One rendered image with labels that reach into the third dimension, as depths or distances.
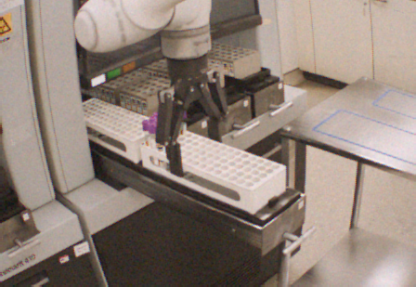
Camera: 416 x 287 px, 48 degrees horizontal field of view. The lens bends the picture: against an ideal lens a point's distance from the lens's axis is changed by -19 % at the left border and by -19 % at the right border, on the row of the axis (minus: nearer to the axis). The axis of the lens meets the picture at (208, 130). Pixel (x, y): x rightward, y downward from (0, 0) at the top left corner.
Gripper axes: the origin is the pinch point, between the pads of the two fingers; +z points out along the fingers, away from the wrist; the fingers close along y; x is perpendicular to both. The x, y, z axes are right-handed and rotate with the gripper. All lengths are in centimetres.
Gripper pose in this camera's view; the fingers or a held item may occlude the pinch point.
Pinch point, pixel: (196, 153)
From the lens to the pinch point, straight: 110.0
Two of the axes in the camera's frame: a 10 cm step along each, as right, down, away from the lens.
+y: 6.9, -3.6, 6.3
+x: -7.2, -2.5, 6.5
